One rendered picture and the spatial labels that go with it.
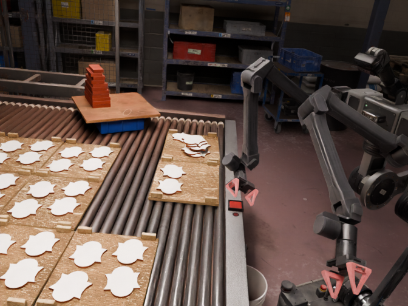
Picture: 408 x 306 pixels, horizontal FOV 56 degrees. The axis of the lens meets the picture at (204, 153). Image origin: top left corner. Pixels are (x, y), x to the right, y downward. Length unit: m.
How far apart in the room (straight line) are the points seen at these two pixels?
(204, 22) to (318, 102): 4.91
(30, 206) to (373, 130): 1.46
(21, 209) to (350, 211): 1.36
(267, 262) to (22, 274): 1.96
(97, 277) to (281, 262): 1.87
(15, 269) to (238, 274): 0.82
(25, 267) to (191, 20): 5.02
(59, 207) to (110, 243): 0.34
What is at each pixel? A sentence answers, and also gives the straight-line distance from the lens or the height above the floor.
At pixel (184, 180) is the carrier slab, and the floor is 0.94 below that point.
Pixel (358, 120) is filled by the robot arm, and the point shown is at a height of 1.54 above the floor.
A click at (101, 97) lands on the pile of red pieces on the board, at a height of 1.11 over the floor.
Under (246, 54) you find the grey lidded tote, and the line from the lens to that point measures 6.22.
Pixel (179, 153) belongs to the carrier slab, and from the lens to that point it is 2.36.
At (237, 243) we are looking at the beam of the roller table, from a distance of 1.71.
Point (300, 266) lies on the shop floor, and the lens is 3.12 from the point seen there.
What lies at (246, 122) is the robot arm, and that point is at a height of 1.38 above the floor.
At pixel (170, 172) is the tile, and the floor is 0.95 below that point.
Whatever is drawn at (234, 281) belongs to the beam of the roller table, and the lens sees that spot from 1.55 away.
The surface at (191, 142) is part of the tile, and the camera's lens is 2.36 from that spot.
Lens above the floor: 1.98
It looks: 26 degrees down
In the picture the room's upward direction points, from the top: 5 degrees clockwise
